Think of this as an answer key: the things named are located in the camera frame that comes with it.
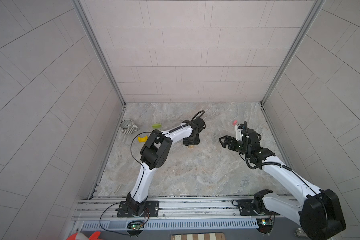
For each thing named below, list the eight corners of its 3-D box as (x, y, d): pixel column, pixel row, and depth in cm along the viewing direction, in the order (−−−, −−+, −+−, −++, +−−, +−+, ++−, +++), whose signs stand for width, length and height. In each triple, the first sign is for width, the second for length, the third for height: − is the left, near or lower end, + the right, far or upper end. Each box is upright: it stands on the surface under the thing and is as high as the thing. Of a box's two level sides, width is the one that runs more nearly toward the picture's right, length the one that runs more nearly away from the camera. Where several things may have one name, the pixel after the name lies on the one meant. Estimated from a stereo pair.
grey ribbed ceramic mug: (121, 135, 100) (117, 130, 94) (125, 125, 105) (121, 119, 100) (138, 135, 100) (135, 130, 95) (140, 125, 105) (138, 119, 100)
